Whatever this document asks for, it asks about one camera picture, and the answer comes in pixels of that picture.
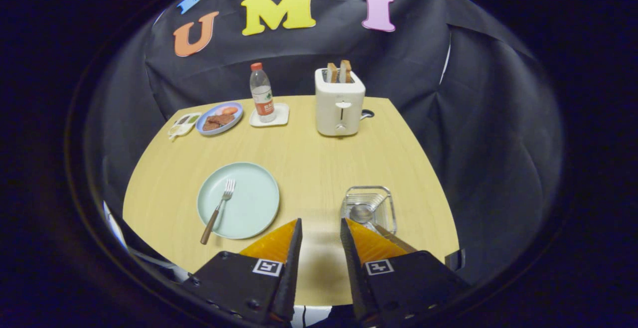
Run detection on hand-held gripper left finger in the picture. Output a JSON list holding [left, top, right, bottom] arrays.
[[182, 218, 303, 326]]

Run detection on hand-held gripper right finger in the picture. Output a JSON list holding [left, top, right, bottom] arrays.
[[340, 218, 472, 328]]

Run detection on wooden handled metal fork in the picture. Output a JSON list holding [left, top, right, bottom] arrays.
[[200, 178, 236, 245]]

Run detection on pale green plate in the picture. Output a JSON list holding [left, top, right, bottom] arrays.
[[197, 162, 280, 240]]

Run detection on small metal tray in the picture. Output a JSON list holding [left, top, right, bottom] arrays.
[[340, 185, 397, 235]]

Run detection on white square coaster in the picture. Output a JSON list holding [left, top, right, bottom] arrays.
[[249, 103, 290, 128]]

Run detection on blue plate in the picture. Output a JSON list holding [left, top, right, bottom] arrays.
[[195, 102, 244, 136]]

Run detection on brown meat slices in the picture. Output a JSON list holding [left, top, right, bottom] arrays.
[[203, 114, 235, 132]]

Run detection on white toaster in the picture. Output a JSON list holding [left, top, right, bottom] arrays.
[[315, 67, 366, 137]]

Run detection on clear bottle red cap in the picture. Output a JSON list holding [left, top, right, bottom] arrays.
[[250, 62, 276, 123]]

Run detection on black backdrop cloth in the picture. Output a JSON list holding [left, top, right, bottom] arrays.
[[85, 0, 564, 289]]

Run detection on white divided sauce dish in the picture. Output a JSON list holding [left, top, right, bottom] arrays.
[[167, 112, 202, 142]]

